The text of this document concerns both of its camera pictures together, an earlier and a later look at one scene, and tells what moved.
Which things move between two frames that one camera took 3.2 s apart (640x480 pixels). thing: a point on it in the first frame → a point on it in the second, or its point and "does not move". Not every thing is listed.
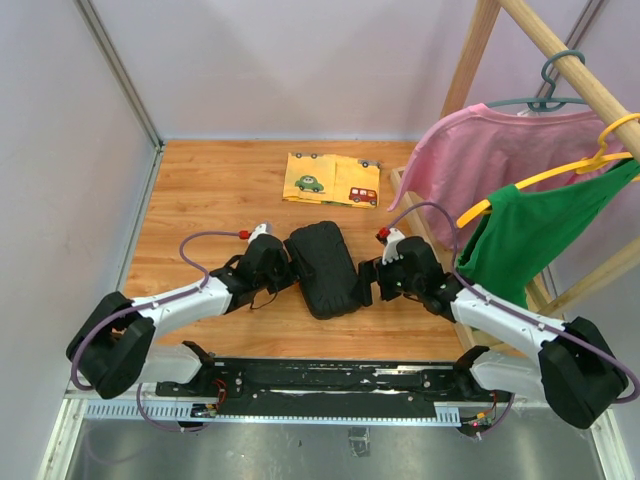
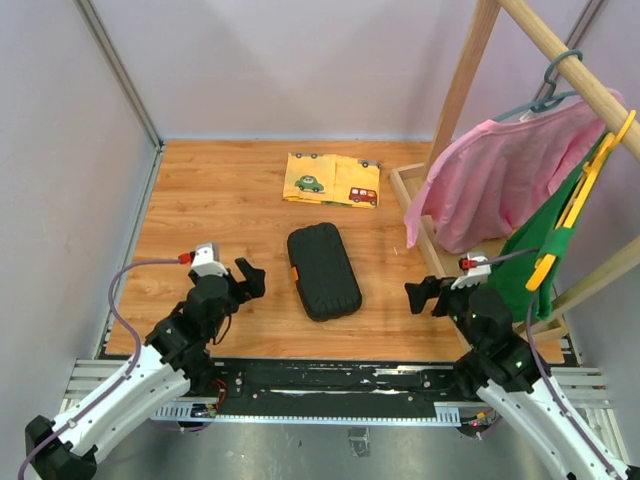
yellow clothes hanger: x=607 y=156 → x=591 y=176
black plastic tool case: x=329 y=280 does not move
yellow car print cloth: x=324 y=178 does not move
